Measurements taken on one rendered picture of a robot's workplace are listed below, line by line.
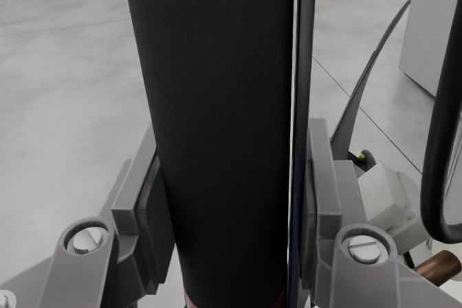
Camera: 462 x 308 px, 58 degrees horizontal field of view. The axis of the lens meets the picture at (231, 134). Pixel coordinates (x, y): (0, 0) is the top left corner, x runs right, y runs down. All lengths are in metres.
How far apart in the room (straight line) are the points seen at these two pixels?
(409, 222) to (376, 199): 0.05
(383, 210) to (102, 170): 2.21
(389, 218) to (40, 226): 2.04
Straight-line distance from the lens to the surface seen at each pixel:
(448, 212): 1.93
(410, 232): 0.61
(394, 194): 0.60
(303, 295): 0.44
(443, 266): 0.26
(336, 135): 0.38
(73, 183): 2.62
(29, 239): 2.38
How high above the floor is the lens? 1.55
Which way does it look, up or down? 34 degrees down
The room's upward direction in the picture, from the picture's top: 4 degrees counter-clockwise
